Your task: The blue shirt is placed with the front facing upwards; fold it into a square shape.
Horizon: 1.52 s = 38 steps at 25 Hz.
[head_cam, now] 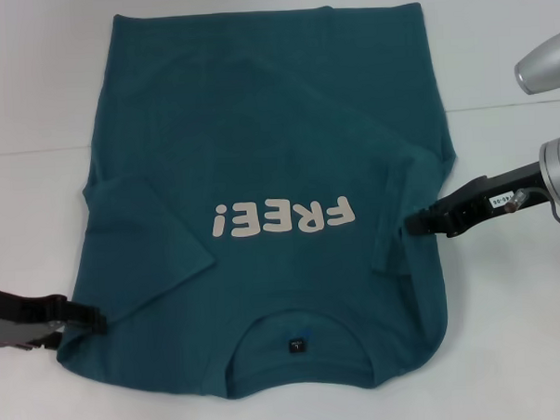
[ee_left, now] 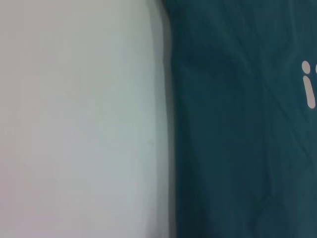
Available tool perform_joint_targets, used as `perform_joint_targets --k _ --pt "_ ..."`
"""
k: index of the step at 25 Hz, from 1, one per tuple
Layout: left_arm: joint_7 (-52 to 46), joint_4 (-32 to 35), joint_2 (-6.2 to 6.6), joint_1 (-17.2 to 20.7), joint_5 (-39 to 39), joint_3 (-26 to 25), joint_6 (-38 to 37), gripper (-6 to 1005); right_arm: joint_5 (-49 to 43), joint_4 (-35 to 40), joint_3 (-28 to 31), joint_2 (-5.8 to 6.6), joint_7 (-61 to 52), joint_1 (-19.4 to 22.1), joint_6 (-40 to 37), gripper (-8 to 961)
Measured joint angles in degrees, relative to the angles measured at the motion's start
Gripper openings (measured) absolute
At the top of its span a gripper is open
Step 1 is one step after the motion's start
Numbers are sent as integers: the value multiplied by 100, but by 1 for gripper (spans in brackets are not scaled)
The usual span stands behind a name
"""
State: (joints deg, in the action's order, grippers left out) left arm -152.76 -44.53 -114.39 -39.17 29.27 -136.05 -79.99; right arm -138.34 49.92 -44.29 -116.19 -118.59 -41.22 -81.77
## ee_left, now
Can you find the teal blue FREE! t-shirt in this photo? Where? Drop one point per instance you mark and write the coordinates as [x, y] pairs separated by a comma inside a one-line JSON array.
[[242, 124]]

